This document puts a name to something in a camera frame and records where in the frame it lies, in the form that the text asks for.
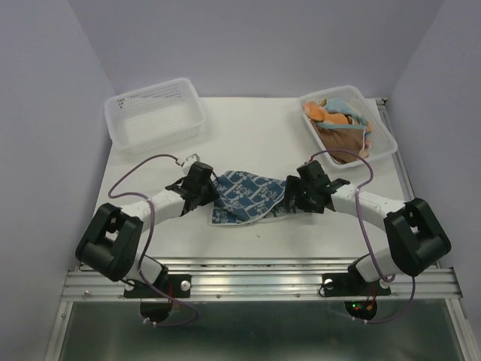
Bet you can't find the light blue colourful towel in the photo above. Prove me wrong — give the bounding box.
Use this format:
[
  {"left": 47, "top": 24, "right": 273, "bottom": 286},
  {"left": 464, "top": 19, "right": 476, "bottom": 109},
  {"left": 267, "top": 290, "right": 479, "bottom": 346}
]
[{"left": 325, "top": 97, "right": 376, "bottom": 156}]

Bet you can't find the left white plastic basket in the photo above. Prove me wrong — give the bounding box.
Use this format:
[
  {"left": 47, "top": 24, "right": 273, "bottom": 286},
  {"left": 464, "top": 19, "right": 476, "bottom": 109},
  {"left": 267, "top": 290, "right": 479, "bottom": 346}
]
[{"left": 104, "top": 77, "right": 206, "bottom": 154}]

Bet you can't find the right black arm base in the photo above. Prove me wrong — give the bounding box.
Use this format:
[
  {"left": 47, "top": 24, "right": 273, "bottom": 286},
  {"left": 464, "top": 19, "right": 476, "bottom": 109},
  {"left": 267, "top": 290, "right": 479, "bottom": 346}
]
[{"left": 318, "top": 273, "right": 391, "bottom": 298}]

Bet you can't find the right white plastic basket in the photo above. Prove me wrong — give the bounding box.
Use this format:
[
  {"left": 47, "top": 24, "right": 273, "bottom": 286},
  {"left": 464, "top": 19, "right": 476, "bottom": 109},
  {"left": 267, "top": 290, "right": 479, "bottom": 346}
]
[{"left": 298, "top": 86, "right": 398, "bottom": 169}]

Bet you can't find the blue white patterned towel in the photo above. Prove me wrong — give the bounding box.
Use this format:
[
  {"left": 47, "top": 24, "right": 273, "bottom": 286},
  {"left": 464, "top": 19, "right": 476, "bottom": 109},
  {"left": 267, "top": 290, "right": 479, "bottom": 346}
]
[{"left": 208, "top": 171, "right": 304, "bottom": 226}]

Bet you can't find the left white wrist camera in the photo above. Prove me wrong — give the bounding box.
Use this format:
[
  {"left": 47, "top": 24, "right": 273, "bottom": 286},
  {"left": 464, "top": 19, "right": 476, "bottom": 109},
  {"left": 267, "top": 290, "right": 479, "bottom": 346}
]
[{"left": 177, "top": 153, "right": 201, "bottom": 175}]

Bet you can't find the white plastic basket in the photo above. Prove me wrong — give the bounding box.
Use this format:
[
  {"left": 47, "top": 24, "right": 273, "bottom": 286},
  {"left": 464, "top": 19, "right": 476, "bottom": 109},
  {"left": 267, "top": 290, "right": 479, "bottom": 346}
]
[
  {"left": 298, "top": 86, "right": 398, "bottom": 169},
  {"left": 104, "top": 77, "right": 206, "bottom": 154}
]

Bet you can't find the right aluminium side rail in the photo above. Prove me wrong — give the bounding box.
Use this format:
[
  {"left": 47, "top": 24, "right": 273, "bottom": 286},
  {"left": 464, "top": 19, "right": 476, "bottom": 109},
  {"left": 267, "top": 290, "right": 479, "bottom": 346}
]
[{"left": 375, "top": 98, "right": 415, "bottom": 200}]

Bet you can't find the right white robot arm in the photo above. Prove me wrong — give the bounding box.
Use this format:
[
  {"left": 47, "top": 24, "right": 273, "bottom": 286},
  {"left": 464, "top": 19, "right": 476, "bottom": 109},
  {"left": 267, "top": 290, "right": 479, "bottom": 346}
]
[{"left": 283, "top": 161, "right": 452, "bottom": 293}]

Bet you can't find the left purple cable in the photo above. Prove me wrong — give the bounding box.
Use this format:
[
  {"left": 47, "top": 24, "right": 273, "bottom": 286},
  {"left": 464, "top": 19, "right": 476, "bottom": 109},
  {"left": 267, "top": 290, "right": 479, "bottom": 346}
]
[{"left": 107, "top": 153, "right": 200, "bottom": 327}]

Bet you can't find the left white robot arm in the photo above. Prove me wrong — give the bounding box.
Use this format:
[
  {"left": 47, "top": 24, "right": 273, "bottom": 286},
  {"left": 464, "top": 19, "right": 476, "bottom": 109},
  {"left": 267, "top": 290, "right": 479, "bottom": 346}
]
[{"left": 75, "top": 161, "right": 219, "bottom": 296}]

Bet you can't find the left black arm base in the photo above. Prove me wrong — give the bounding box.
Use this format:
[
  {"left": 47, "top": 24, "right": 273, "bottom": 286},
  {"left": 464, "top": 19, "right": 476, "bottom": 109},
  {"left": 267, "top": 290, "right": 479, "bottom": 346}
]
[{"left": 123, "top": 274, "right": 192, "bottom": 299}]

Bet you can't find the aluminium mounting rail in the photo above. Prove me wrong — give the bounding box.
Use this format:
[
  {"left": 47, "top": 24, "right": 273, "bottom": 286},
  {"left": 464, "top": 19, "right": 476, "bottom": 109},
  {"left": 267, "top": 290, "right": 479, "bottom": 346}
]
[{"left": 61, "top": 257, "right": 462, "bottom": 302}]

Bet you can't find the orange plush towel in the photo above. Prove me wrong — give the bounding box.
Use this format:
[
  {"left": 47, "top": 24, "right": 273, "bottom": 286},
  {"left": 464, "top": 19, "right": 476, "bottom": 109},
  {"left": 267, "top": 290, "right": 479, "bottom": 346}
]
[{"left": 302, "top": 102, "right": 350, "bottom": 129}]

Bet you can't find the brown bear towel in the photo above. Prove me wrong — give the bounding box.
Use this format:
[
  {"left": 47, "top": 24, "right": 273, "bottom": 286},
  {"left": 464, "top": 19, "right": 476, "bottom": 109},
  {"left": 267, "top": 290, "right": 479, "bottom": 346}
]
[{"left": 315, "top": 125, "right": 367, "bottom": 164}]

